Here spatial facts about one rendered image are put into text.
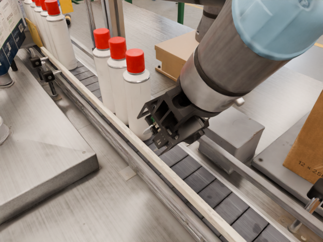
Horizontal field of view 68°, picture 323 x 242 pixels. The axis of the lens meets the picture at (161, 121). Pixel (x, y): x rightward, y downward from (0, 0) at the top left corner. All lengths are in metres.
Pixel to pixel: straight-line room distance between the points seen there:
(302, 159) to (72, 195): 0.47
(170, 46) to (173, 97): 0.57
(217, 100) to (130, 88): 0.23
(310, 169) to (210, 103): 0.35
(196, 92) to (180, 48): 0.58
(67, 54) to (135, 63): 0.42
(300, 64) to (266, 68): 0.85
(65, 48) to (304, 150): 0.68
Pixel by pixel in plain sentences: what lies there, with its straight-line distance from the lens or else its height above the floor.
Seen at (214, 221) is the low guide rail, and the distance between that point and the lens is 0.41.
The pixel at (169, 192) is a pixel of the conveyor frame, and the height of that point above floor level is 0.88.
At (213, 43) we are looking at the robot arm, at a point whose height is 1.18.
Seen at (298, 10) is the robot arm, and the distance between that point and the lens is 0.19.
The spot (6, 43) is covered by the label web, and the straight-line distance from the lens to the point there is 0.89.
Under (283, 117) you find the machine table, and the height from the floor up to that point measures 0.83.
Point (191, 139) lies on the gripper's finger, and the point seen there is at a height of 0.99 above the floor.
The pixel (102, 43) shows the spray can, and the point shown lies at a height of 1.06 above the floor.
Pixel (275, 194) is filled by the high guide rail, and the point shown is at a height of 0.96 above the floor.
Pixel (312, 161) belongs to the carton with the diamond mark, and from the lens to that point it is 0.56.
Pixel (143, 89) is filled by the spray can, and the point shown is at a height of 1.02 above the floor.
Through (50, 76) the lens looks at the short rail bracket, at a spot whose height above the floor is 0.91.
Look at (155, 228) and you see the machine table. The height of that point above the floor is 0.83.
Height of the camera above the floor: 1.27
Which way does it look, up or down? 42 degrees down
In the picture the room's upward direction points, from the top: straight up
